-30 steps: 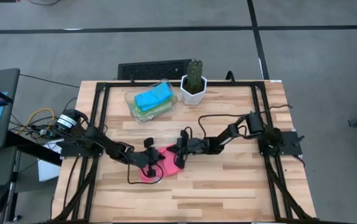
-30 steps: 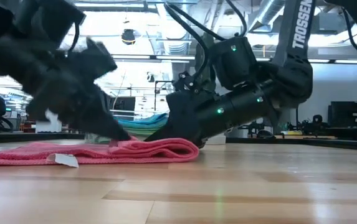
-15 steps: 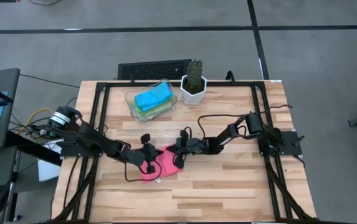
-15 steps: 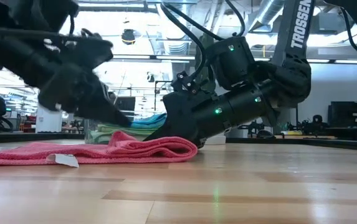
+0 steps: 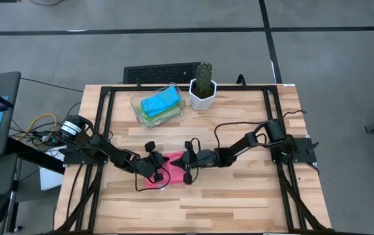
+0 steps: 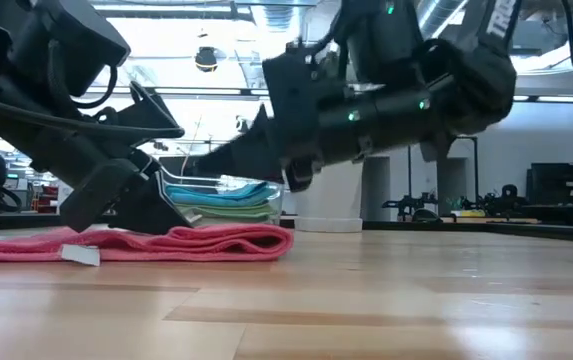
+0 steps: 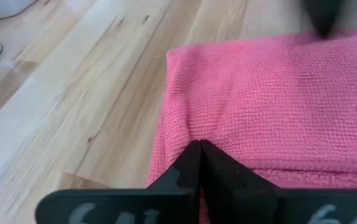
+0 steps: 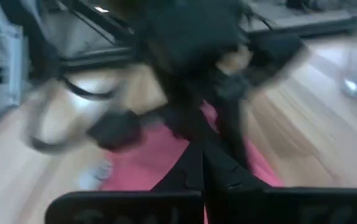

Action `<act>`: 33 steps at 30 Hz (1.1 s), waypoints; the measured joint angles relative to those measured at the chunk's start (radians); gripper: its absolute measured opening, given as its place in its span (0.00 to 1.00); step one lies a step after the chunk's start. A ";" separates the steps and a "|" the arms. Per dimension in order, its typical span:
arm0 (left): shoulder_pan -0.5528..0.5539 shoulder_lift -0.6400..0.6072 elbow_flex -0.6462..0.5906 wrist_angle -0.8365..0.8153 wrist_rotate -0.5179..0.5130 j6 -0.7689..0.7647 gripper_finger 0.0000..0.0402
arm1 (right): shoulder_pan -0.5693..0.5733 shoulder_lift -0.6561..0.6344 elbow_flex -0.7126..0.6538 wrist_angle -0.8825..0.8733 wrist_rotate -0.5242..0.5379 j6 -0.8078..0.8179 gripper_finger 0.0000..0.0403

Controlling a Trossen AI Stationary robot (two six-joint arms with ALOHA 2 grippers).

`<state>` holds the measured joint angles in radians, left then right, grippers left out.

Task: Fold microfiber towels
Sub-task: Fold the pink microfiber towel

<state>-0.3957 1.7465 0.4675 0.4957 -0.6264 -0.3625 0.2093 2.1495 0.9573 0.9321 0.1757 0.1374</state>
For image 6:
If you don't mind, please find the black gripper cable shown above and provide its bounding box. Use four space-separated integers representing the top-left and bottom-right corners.
0 39 186 141

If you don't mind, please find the black cabinet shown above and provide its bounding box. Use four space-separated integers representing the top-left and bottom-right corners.
525 162 573 226

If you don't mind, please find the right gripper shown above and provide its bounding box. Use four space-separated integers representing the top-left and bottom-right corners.
185 49 347 194

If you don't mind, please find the blue microfiber towel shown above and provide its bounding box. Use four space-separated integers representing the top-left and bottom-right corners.
165 181 280 207

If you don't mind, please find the black screen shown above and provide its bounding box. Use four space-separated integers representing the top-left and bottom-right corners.
158 155 220 191

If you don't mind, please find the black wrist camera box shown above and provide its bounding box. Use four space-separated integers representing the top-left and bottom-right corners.
15 0 132 97

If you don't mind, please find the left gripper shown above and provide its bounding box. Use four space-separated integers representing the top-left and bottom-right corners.
0 74 193 236

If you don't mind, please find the bright green microfiber towel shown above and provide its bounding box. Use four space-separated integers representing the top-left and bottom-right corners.
175 201 277 217

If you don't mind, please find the black hanging camera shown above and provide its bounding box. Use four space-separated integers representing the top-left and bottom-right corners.
194 46 219 74

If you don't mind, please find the clear plastic bin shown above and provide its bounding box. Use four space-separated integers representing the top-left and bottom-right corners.
158 164 286 229

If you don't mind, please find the black robot station frame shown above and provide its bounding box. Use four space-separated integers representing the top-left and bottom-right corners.
407 134 480 211

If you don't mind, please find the white plant pot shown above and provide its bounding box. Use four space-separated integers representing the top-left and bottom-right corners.
293 159 365 234

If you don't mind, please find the pink microfiber towel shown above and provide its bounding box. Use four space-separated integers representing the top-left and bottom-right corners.
0 223 296 266

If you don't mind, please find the silver ventilation duct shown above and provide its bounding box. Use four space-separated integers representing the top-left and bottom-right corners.
415 0 467 36

